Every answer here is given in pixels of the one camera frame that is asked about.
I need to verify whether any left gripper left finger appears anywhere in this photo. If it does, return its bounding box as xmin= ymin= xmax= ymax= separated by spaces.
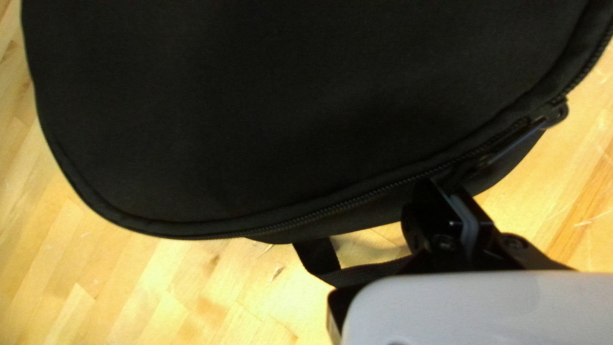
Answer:
xmin=327 ymin=178 xmax=472 ymax=336

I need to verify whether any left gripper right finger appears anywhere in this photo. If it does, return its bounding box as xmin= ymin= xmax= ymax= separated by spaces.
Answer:
xmin=450 ymin=186 xmax=571 ymax=273

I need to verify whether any black backpack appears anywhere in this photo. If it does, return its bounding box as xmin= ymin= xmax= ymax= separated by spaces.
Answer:
xmin=20 ymin=0 xmax=613 ymax=289

